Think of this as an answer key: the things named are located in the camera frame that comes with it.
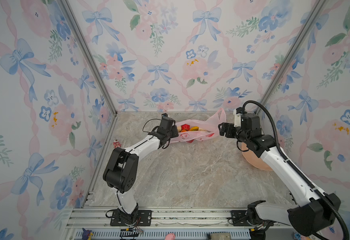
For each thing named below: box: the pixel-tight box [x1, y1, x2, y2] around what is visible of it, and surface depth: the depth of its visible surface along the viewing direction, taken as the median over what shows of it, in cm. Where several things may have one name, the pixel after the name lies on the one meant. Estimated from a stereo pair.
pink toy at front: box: [164, 233, 176, 240], surface depth 70 cm
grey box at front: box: [210, 232, 232, 240], surface depth 68 cm
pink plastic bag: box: [170, 108, 227, 143], surface depth 92 cm
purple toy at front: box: [81, 227, 92, 240], surface depth 67 cm
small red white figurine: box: [112, 139, 122, 149], surface depth 99 cm
